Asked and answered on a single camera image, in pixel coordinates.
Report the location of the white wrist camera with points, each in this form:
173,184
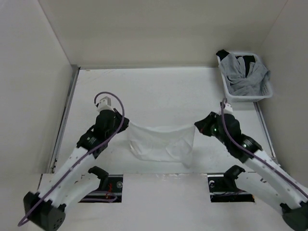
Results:
104,104
226,108

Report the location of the white tank top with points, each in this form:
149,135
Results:
162,144

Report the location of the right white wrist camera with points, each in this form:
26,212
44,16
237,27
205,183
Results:
226,108

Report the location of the grey tank top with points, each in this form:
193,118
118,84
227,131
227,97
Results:
237,84

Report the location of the white plastic laundry basket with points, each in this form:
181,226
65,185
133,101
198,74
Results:
266,93

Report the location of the black tank top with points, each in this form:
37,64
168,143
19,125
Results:
244,61

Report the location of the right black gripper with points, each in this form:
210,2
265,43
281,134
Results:
204,123

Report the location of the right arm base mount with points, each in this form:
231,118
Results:
223,189

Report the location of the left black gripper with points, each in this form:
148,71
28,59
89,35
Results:
124,125

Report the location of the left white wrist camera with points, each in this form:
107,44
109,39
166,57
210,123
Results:
104,104

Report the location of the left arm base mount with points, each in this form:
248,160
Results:
109,189

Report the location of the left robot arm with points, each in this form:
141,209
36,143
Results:
77,177

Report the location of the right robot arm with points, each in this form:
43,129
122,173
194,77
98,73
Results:
271,184

